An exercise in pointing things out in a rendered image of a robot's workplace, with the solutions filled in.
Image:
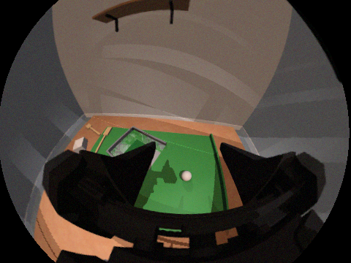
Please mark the white golf ball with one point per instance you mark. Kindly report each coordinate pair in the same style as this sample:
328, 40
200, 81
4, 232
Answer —
186, 175

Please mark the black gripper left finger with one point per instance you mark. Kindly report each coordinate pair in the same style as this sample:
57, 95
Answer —
126, 171

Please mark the green mat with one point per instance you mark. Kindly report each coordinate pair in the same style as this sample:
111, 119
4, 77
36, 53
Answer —
163, 188

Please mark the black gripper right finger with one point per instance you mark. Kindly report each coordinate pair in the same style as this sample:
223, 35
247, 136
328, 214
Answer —
251, 172

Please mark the tan cube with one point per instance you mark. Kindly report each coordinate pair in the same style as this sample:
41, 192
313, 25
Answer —
80, 144

